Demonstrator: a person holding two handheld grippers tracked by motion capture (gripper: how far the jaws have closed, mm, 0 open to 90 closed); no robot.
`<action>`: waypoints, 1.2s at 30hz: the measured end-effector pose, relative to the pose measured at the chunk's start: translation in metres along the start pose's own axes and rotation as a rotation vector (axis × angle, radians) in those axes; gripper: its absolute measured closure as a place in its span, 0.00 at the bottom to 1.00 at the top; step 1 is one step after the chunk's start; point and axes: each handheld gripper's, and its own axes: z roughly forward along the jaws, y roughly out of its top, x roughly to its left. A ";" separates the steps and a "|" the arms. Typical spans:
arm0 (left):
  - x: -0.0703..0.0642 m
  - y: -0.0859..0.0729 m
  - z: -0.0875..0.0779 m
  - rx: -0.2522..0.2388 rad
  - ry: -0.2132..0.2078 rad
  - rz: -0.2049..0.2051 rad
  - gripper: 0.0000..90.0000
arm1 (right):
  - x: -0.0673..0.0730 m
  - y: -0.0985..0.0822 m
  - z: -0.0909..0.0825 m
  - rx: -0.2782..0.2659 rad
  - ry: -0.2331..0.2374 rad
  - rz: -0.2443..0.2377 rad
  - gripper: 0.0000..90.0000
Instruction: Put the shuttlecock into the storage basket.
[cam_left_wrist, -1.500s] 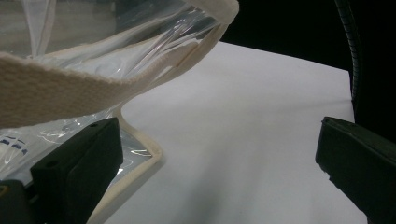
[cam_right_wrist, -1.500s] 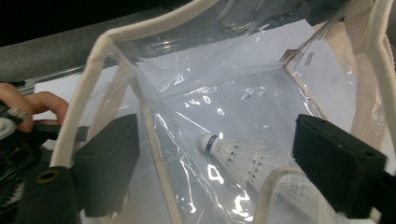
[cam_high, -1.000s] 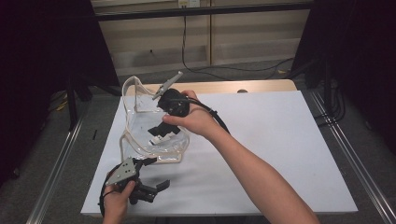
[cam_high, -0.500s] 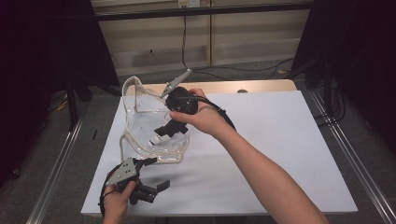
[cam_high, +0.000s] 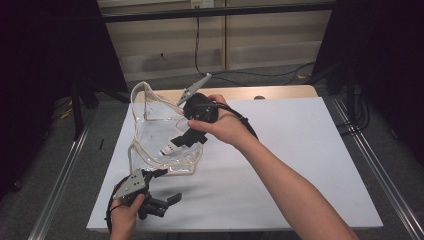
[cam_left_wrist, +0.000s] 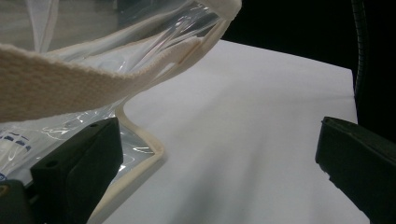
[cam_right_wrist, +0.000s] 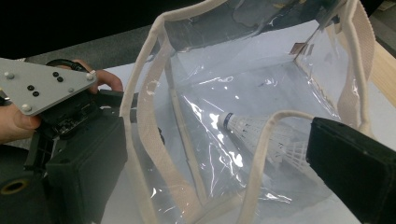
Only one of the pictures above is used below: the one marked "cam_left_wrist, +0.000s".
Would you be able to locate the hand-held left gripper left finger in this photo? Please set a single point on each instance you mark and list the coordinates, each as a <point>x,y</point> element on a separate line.
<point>77,168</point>

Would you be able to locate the white table mat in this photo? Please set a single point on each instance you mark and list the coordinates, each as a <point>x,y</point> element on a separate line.
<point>233,124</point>

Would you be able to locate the clear bag with beige trim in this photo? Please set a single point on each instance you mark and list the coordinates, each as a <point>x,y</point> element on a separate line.
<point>46,81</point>

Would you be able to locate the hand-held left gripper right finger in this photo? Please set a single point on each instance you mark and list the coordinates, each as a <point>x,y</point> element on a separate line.
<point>361,165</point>

